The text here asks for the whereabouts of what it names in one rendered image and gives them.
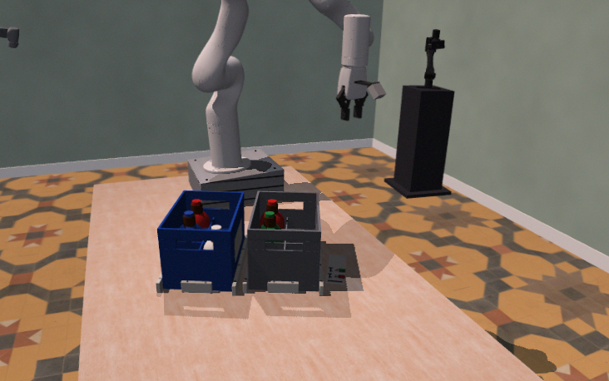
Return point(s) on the red bottle with pink label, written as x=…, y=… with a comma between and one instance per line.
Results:
x=272, y=205

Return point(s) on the blue plastic crate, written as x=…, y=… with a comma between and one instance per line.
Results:
x=181, y=261

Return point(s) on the green bottle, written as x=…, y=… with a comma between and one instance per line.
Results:
x=270, y=224

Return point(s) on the white bottle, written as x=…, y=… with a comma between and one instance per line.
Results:
x=209, y=244

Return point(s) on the blue bottle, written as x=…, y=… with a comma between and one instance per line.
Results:
x=189, y=222

